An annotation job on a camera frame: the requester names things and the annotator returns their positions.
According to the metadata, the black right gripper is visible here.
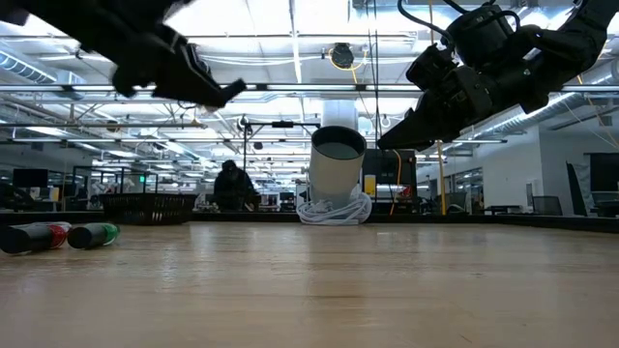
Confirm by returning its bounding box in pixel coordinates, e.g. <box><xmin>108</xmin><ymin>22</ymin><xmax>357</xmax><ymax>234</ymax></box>
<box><xmin>376</xmin><ymin>52</ymin><xmax>547</xmax><ymax>152</ymax></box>

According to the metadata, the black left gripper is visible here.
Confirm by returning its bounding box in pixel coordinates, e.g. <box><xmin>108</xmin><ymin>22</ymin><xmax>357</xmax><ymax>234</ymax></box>
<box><xmin>86</xmin><ymin>18</ymin><xmax>248</xmax><ymax>108</ymax></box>

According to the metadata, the green nail polish bottle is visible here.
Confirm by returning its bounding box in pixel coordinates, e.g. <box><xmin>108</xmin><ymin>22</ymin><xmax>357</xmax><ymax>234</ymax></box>
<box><xmin>67</xmin><ymin>222</ymin><xmax>121</xmax><ymax>250</ymax></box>

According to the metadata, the red nail polish bottle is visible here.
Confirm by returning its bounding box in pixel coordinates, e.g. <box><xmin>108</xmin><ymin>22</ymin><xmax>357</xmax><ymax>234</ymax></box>
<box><xmin>0</xmin><ymin>224</ymin><xmax>69</xmax><ymax>255</ymax></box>

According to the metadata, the black equipment cabinet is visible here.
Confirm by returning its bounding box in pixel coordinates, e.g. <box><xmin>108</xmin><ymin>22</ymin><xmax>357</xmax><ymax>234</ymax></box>
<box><xmin>361</xmin><ymin>148</ymin><xmax>418</xmax><ymax>214</ymax></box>

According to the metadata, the black pipe stand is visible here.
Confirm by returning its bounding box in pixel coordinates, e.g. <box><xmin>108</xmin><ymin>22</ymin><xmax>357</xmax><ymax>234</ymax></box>
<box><xmin>240</xmin><ymin>120</ymin><xmax>321</xmax><ymax>214</ymax></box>

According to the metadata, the person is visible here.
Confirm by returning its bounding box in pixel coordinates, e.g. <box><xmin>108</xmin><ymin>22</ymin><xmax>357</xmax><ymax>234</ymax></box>
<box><xmin>212</xmin><ymin>159</ymin><xmax>260</xmax><ymax>213</ymax></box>

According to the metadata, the black mesh basket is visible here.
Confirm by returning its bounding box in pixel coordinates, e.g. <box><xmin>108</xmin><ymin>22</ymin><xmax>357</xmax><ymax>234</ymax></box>
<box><xmin>99</xmin><ymin>192</ymin><xmax>198</xmax><ymax>226</ymax></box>

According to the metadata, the black monitor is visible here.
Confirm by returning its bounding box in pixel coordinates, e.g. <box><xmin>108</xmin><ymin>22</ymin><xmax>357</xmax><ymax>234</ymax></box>
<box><xmin>13</xmin><ymin>167</ymin><xmax>49</xmax><ymax>189</ymax></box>

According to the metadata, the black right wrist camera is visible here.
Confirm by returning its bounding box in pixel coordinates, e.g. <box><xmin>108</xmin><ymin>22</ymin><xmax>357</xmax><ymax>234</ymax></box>
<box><xmin>404</xmin><ymin>43</ymin><xmax>459</xmax><ymax>93</ymax></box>

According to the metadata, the black aluminium table frame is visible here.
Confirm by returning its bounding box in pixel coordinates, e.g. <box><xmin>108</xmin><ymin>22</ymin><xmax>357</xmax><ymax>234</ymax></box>
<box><xmin>0</xmin><ymin>211</ymin><xmax>619</xmax><ymax>234</ymax></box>

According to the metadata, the black ceiling cord reel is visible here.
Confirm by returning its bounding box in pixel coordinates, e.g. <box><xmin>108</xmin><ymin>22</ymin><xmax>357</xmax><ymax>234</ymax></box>
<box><xmin>328</xmin><ymin>42</ymin><xmax>358</xmax><ymax>71</ymax></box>

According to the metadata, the white coiled cable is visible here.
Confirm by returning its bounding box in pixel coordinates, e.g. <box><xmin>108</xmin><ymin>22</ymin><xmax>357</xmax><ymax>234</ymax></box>
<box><xmin>295</xmin><ymin>191</ymin><xmax>373</xmax><ymax>227</ymax></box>

